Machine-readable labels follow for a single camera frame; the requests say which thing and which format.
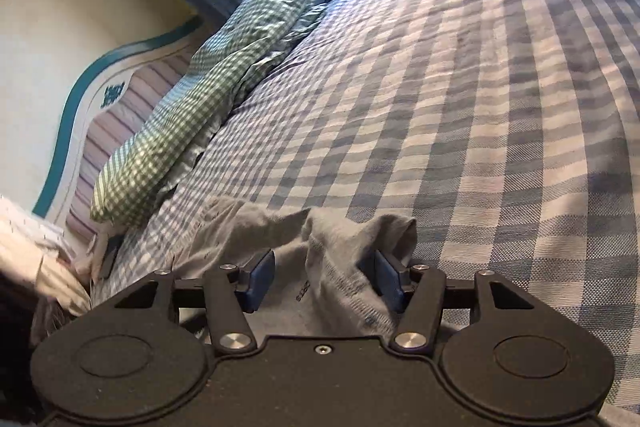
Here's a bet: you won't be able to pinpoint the grey printed pants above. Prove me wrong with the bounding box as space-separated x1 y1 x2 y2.
167 196 416 338

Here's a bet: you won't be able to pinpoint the blue checkered bed sheet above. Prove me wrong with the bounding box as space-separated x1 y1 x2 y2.
92 0 639 410

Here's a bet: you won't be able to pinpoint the striped teal-trimmed headboard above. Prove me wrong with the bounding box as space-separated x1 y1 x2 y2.
32 16 207 228

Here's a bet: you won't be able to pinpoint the green checkered quilt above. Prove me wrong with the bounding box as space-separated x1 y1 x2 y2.
90 0 324 227

